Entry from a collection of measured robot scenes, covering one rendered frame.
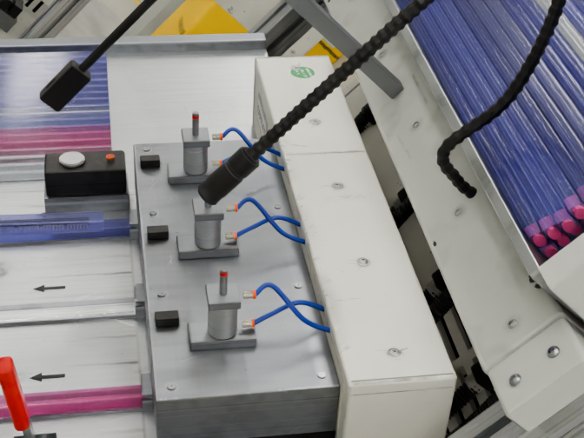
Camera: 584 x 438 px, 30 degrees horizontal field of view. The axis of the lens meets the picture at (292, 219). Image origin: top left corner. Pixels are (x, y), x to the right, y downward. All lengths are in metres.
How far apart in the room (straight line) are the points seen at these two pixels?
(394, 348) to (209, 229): 0.19
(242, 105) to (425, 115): 0.32
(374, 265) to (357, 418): 0.14
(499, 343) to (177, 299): 0.26
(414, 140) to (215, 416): 0.31
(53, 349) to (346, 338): 0.25
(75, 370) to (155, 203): 0.17
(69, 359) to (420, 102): 0.38
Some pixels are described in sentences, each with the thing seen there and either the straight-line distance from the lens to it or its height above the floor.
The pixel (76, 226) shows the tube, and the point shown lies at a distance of 0.89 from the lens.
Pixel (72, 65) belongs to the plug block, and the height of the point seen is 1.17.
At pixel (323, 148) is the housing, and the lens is 1.02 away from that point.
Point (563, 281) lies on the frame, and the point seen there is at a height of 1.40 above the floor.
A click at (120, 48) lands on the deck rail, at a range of 1.34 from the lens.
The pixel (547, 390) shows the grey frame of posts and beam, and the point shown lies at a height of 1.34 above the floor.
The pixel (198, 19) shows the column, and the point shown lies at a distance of 4.09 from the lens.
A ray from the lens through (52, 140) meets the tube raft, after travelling 1.16.
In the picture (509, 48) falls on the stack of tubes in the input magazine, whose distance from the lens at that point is 0.91.
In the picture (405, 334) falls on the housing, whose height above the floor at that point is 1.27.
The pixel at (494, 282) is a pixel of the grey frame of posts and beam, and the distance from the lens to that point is 0.80.
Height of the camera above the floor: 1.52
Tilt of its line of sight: 18 degrees down
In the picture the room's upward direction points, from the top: 49 degrees clockwise
